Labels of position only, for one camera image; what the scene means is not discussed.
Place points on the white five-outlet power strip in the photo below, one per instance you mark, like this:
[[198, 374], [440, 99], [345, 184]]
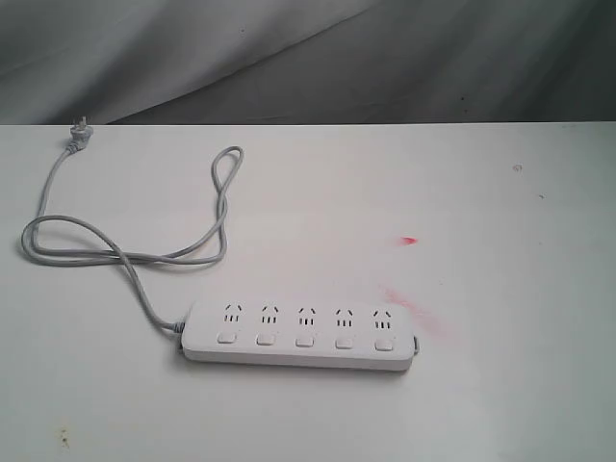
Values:
[[312, 334]]

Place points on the grey backdrop cloth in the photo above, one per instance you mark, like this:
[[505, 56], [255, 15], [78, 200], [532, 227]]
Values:
[[306, 62]]

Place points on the white wall plug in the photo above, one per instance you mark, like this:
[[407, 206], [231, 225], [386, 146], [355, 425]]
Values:
[[81, 133]]

